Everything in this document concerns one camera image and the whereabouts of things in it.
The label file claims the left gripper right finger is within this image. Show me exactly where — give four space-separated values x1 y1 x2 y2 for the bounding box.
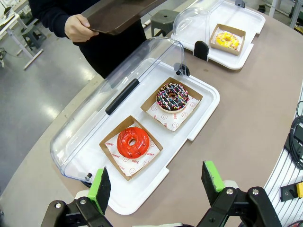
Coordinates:
196 160 282 227

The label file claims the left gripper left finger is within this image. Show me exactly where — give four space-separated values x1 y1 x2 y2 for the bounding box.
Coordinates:
40 166 114 227

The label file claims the brown cardboard donut tray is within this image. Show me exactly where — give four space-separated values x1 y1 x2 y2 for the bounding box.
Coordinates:
98 115 164 182
209 23 246 56
140 77 204 132

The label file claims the red glazed donut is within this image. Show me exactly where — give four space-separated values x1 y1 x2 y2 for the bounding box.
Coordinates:
116 126 150 158

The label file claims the brown plastic serving tray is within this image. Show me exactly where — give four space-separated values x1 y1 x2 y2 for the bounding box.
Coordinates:
81 0 169 36

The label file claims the person's right forearm black sleeve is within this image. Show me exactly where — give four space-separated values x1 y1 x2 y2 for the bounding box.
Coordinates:
28 0 79 38

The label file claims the chocolate donut with coloured sprinkles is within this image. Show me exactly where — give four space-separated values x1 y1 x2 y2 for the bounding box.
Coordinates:
155 82 190 113

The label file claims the person in dark clothes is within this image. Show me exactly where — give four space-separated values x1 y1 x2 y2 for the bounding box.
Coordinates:
28 0 147 79

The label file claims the yellow sprinkled donut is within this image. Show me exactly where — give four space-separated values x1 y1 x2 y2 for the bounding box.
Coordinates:
215 31 240 51

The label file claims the person's right hand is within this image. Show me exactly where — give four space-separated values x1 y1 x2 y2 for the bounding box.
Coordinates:
64 14 99 43

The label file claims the white display case base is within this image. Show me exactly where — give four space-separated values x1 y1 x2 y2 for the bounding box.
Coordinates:
51 59 221 216
170 1 266 70

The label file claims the clear display case lid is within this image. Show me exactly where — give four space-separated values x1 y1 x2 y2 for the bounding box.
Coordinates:
172 0 225 52
49 36 185 184

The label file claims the white desk with metal legs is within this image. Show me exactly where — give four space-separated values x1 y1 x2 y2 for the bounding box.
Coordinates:
0 13 45 70

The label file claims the grey step stool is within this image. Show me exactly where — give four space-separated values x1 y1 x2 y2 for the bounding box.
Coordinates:
22 25 47 52

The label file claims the dark grey plastic stool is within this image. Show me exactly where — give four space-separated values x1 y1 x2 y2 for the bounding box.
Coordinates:
151 9 180 37

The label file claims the white side table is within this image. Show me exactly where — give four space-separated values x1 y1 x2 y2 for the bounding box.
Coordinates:
269 0 303 29

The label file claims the white slatted aluminium frame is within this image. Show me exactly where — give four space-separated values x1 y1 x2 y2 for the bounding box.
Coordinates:
264 80 303 227

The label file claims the yellow and black switch box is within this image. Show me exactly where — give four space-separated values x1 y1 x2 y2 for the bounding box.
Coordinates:
280 182 303 202

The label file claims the black cable bundle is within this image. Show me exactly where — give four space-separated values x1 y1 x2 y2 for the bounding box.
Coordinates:
283 101 303 170

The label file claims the black lid handle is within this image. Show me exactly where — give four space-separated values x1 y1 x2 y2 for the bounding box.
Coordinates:
105 78 140 116

